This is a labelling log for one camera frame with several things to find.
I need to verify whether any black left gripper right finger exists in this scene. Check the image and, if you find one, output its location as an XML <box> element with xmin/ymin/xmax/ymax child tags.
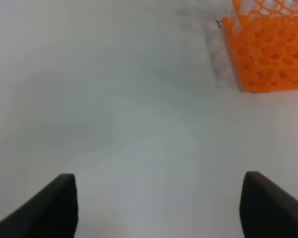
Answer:
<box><xmin>239</xmin><ymin>171</ymin><xmax>298</xmax><ymax>238</ymax></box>

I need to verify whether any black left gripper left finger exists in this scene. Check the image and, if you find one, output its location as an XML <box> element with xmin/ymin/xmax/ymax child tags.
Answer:
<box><xmin>0</xmin><ymin>174</ymin><xmax>78</xmax><ymax>238</ymax></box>

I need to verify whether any orange test tube rack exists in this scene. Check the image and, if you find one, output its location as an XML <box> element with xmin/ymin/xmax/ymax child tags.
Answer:
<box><xmin>223</xmin><ymin>0</ymin><xmax>298</xmax><ymax>93</ymax></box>

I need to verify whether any clear tube in rack corner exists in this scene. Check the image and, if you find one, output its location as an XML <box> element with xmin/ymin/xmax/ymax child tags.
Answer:
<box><xmin>232</xmin><ymin>0</ymin><xmax>254</xmax><ymax>36</ymax></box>

